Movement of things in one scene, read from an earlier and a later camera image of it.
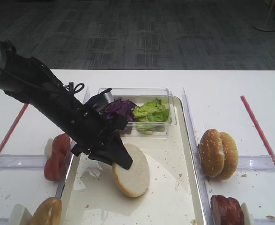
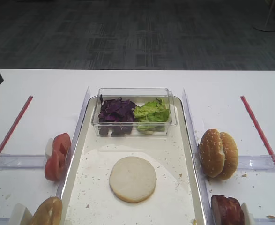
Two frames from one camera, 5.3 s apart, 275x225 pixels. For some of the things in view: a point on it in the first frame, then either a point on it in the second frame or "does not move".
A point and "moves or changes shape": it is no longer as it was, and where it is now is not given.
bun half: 134,181 moves or changes shape
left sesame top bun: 211,153 does not move
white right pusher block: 248,218 does not move
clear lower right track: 265,221 does not move
